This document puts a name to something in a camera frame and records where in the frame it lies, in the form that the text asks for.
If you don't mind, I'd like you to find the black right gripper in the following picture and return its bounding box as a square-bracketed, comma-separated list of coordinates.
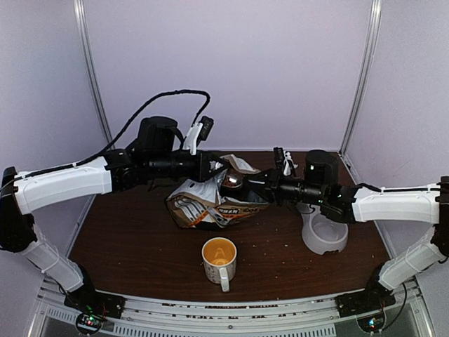
[243, 164, 326, 207]

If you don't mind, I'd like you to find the metal spoon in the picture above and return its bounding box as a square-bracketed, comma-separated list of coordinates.
[221, 168, 244, 192]

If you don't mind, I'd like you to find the brown dog food bag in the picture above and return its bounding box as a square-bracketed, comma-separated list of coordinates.
[165, 154, 269, 230]

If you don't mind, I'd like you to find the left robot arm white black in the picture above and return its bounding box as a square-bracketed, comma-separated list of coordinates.
[1, 117, 229, 312]

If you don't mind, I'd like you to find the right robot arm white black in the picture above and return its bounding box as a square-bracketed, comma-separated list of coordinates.
[243, 147, 448, 310]

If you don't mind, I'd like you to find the white double pet bowl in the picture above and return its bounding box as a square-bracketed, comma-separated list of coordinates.
[296, 203, 349, 255]

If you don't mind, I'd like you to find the white mug yellow inside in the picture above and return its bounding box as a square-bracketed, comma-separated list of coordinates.
[201, 237, 238, 293]

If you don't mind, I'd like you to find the right circuit board with leds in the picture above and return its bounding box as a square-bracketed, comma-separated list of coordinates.
[357, 312, 386, 333]

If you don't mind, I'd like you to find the circuit board with leds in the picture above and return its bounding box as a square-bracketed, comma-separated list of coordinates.
[357, 312, 386, 333]
[75, 313, 104, 335]

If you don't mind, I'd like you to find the left circuit board with leds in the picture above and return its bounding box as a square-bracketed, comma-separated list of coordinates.
[75, 313, 104, 335]

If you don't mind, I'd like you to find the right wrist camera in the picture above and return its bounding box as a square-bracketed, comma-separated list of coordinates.
[274, 147, 298, 177]

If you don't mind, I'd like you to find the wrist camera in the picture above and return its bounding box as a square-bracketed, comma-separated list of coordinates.
[182, 116, 214, 155]
[274, 147, 298, 177]

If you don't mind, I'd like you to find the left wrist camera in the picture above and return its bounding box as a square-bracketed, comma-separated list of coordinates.
[182, 116, 214, 155]

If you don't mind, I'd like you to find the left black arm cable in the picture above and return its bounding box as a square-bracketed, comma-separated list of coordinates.
[0, 90, 211, 190]

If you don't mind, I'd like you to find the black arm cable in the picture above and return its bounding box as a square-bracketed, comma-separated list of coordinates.
[357, 182, 443, 194]
[0, 90, 211, 190]

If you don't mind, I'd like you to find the right aluminium corner post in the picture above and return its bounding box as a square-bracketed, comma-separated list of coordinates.
[339, 0, 382, 157]

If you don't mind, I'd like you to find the aluminium corner post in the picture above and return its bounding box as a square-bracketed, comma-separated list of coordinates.
[339, 0, 382, 157]
[73, 0, 112, 142]

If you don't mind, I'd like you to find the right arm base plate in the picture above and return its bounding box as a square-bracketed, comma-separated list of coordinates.
[335, 290, 396, 317]

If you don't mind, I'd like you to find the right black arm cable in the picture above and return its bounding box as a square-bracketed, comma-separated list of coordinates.
[357, 182, 443, 194]

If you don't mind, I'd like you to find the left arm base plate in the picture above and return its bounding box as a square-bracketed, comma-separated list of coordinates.
[64, 291, 126, 319]

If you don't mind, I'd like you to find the left aluminium corner post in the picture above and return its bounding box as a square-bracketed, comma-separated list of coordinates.
[73, 0, 112, 142]

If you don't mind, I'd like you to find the aluminium front rail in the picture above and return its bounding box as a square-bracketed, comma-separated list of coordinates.
[27, 273, 438, 337]

